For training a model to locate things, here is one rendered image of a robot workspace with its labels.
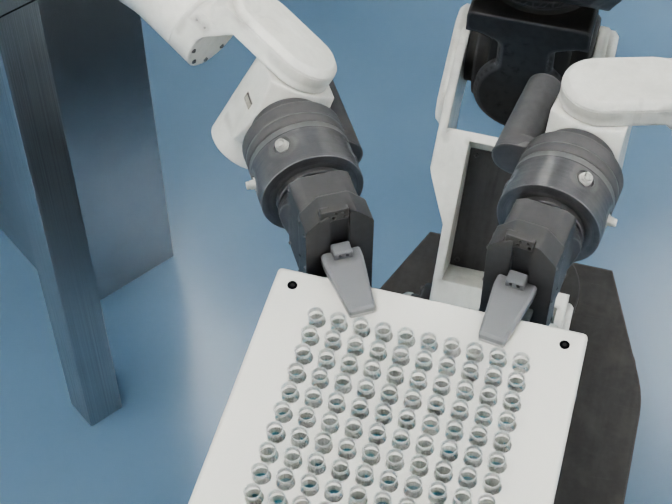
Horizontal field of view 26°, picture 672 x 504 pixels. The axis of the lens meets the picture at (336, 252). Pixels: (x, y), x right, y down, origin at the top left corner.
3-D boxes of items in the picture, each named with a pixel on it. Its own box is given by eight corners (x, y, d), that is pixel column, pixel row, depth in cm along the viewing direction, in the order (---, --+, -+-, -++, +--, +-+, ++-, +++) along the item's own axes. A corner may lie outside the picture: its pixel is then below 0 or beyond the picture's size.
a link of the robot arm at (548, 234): (588, 262, 107) (634, 155, 115) (466, 222, 110) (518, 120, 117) (567, 362, 117) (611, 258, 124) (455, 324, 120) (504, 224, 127)
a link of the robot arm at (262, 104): (282, 111, 118) (248, 22, 125) (221, 202, 124) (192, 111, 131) (393, 139, 124) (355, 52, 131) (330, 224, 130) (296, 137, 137)
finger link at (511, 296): (470, 337, 110) (497, 278, 113) (510, 351, 109) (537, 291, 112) (471, 324, 108) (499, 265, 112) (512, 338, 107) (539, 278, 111)
